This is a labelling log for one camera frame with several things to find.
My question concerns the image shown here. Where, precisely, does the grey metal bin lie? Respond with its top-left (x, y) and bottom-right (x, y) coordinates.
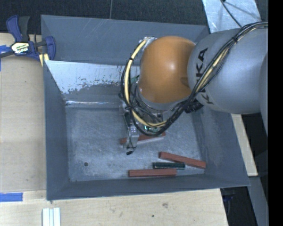
top-left (40, 14), bottom-right (251, 201)

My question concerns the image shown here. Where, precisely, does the black cylinder on white bracket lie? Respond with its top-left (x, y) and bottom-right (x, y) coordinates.
top-left (183, 100), bottom-right (205, 114)

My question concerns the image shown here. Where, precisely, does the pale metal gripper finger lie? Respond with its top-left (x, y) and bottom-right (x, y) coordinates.
top-left (125, 132), bottom-right (133, 155)
top-left (130, 126), bottom-right (139, 149)

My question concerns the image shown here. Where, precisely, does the dark green flat block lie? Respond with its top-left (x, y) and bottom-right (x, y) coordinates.
top-left (152, 161), bottom-right (186, 170)

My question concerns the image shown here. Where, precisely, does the red-brown flat block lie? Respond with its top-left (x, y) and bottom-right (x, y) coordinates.
top-left (119, 131), bottom-right (167, 146)
top-left (158, 151), bottom-right (207, 170)
top-left (127, 168), bottom-right (178, 178)

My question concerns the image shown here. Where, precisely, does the pale wood flat board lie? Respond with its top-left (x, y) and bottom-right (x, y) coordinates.
top-left (0, 56), bottom-right (48, 193)

